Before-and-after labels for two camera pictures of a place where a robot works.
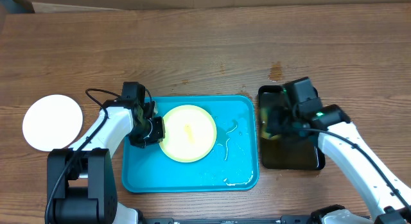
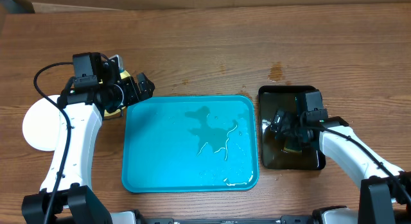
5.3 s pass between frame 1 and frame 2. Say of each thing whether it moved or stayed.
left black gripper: moved
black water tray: stayed
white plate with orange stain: stayed
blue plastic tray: stayed
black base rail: stayed
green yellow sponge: moved
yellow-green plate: moved
